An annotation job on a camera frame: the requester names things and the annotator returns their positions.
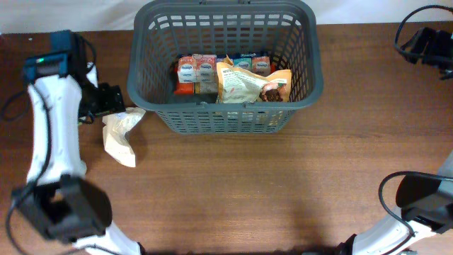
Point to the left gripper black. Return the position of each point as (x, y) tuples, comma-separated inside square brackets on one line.
[(110, 100)]

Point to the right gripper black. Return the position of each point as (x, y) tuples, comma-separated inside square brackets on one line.
[(439, 40)]

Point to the beige packet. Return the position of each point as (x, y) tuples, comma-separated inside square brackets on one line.
[(115, 130)]

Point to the orange cracker packet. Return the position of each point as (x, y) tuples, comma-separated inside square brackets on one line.
[(196, 88)]

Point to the blue biscuit box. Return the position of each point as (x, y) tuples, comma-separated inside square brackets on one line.
[(203, 68)]

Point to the tan snack bag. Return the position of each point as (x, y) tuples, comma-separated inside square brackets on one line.
[(238, 85)]

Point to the grey plastic basket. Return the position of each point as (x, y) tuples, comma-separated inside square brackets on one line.
[(167, 30)]

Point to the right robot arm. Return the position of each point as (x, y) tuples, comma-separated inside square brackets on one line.
[(423, 201)]

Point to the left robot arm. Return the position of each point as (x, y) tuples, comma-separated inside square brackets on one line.
[(57, 200)]

